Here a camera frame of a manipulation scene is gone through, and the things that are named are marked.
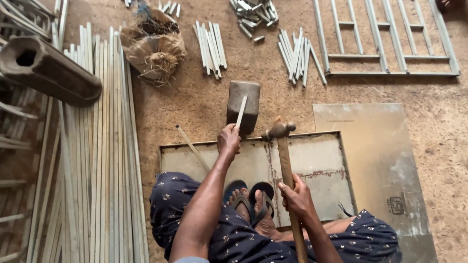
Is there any person's right hand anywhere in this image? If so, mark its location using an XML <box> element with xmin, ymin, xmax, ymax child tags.
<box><xmin>278</xmin><ymin>173</ymin><xmax>318</xmax><ymax>223</ymax></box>

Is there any person's left hand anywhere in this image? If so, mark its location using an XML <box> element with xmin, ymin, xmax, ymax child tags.
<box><xmin>217</xmin><ymin>123</ymin><xmax>242</xmax><ymax>158</ymax></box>

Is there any short pale metal strip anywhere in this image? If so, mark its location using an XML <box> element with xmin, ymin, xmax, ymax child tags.
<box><xmin>235</xmin><ymin>95</ymin><xmax>248</xmax><ymax>129</ymax></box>

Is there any wooden-handled hammer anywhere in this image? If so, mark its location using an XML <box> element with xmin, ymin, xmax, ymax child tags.
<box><xmin>261</xmin><ymin>116</ymin><xmax>310</xmax><ymax>263</ymax></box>

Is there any grey metal anvil block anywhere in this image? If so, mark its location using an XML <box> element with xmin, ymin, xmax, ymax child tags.
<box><xmin>226</xmin><ymin>81</ymin><xmax>261</xmax><ymax>135</ymax></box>

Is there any long thin metal rod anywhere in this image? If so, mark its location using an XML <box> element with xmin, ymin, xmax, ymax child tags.
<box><xmin>175</xmin><ymin>125</ymin><xmax>211</xmax><ymax>173</ymax></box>

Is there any person's left foot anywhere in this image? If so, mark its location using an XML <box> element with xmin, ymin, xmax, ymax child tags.
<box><xmin>227</xmin><ymin>188</ymin><xmax>253</xmax><ymax>222</ymax></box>

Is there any bundle of medium metal strips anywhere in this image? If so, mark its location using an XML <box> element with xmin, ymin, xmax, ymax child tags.
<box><xmin>192</xmin><ymin>20</ymin><xmax>228</xmax><ymax>80</ymax></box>

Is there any rusty framed metal sheet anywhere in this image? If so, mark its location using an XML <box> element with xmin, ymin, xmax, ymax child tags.
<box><xmin>159</xmin><ymin>131</ymin><xmax>358</xmax><ymax>228</ymax></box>

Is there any person's right foot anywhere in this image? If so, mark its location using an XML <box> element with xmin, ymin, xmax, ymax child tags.
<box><xmin>253</xmin><ymin>189</ymin><xmax>282</xmax><ymax>242</ymax></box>

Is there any fanned bundle of metal strips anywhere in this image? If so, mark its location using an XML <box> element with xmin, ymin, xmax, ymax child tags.
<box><xmin>277</xmin><ymin>27</ymin><xmax>328</xmax><ymax>88</ymax></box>

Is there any person's patterned navy clothing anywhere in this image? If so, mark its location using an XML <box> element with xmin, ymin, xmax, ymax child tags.
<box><xmin>149</xmin><ymin>172</ymin><xmax>403</xmax><ymax>263</ymax></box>

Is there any heap of short metal pieces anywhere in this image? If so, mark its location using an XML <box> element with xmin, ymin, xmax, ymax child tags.
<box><xmin>229</xmin><ymin>0</ymin><xmax>280</xmax><ymax>43</ymax></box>

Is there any frayed burlap sack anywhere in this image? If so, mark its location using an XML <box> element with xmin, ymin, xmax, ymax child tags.
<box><xmin>120</xmin><ymin>3</ymin><xmax>188</xmax><ymax>87</ymax></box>

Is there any small group of metal strips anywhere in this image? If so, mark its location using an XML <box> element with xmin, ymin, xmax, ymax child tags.
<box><xmin>122</xmin><ymin>0</ymin><xmax>182</xmax><ymax>18</ymax></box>

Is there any pile of long metal strips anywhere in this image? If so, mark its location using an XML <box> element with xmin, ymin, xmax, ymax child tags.
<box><xmin>26</xmin><ymin>22</ymin><xmax>150</xmax><ymax>263</ymax></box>

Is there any shiny steel sheet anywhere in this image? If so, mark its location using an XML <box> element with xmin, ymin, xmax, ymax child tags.
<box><xmin>312</xmin><ymin>103</ymin><xmax>439</xmax><ymax>263</ymax></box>

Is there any brown hollow metal die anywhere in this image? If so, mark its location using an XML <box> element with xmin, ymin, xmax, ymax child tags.
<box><xmin>0</xmin><ymin>35</ymin><xmax>103</xmax><ymax>108</ymax></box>

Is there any stack of metal frames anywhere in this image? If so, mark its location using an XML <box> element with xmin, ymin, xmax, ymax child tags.
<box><xmin>0</xmin><ymin>0</ymin><xmax>69</xmax><ymax>52</ymax></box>

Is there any welded metal grille frame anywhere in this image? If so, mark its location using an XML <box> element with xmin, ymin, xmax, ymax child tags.
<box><xmin>312</xmin><ymin>0</ymin><xmax>461</xmax><ymax>77</ymax></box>

